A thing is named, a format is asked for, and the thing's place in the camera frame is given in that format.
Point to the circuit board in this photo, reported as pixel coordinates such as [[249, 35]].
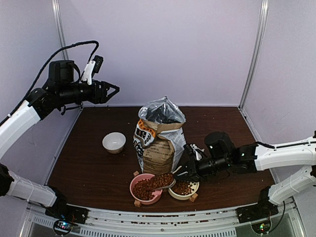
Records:
[[61, 227], [261, 227]]

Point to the brown kibble in pink bowl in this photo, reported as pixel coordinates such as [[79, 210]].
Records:
[[142, 191]]

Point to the silver metal scoop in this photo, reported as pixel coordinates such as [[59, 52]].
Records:
[[173, 172]]

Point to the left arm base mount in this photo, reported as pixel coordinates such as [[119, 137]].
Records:
[[63, 211]]

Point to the brown kibble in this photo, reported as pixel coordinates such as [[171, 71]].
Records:
[[142, 191], [161, 181], [184, 188]]

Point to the right circuit board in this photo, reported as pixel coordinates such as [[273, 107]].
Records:
[[261, 227]]

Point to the left circuit board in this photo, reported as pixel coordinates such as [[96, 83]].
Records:
[[61, 227]]

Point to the brown pet food bag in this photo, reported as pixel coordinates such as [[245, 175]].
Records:
[[158, 137]]

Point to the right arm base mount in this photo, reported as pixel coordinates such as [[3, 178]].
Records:
[[262, 209]]

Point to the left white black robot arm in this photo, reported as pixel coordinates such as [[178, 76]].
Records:
[[59, 90]]

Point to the cream cat-ear pet bowl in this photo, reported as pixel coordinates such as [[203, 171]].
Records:
[[187, 197]]

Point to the aluminium corner post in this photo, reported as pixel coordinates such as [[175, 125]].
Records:
[[263, 16], [58, 22]]

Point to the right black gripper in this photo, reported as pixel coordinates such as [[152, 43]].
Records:
[[193, 175]]

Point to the brown kibble in cream bowl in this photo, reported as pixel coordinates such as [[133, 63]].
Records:
[[184, 188]]

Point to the wooden bowl stand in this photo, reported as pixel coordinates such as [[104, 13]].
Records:
[[147, 189]]

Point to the white ceramic bowl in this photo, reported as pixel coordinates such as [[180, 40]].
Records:
[[114, 142]]

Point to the right aluminium corner post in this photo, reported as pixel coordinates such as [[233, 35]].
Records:
[[263, 16]]

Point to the left aluminium corner post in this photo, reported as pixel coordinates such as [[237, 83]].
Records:
[[58, 22]]

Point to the pink pet bowl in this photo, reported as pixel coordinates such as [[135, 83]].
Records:
[[157, 193]]

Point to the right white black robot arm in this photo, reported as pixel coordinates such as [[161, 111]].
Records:
[[251, 158]]

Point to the front aluminium rail frame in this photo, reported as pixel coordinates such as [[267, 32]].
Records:
[[222, 222]]

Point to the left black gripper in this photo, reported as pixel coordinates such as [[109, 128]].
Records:
[[101, 98]]

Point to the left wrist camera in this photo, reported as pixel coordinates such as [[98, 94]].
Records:
[[92, 68]]

